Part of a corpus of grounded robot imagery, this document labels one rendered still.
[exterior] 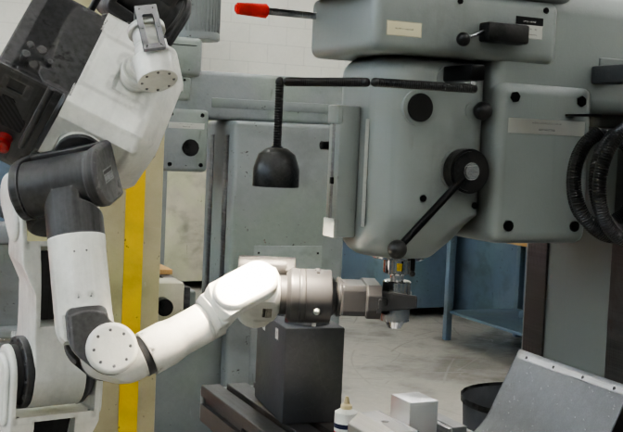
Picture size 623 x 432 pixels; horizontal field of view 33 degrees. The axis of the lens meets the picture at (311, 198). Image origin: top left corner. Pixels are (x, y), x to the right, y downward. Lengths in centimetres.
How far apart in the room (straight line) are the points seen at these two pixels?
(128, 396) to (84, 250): 182
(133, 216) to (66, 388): 130
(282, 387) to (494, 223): 59
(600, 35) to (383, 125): 41
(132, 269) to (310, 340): 141
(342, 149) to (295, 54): 980
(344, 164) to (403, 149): 10
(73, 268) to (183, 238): 851
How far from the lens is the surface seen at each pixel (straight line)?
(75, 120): 175
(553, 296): 200
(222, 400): 222
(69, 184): 166
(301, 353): 202
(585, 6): 180
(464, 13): 165
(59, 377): 211
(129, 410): 345
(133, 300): 337
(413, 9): 160
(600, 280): 190
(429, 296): 919
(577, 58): 178
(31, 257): 206
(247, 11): 171
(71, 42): 182
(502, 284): 888
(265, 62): 1131
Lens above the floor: 149
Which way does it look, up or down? 3 degrees down
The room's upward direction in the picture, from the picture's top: 2 degrees clockwise
